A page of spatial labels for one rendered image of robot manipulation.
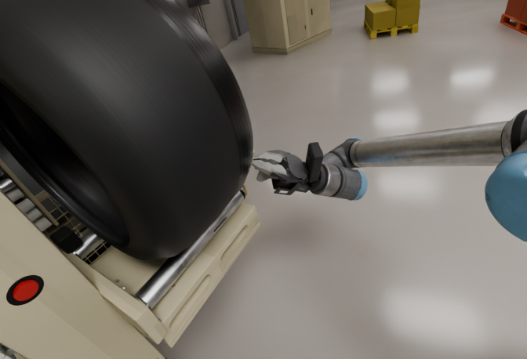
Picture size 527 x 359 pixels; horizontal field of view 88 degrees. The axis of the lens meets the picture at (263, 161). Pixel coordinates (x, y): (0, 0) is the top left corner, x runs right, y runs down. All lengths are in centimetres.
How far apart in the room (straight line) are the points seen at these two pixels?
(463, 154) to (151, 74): 60
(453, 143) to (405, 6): 514
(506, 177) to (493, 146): 18
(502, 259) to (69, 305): 179
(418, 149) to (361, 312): 99
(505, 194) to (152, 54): 51
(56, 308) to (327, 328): 115
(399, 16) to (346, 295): 493
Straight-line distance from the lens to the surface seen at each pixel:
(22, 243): 56
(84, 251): 85
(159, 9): 49
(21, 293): 59
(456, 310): 164
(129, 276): 86
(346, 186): 78
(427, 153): 73
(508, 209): 50
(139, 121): 38
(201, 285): 72
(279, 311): 156
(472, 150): 68
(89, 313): 67
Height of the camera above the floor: 139
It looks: 34 degrees down
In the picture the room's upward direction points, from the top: 13 degrees counter-clockwise
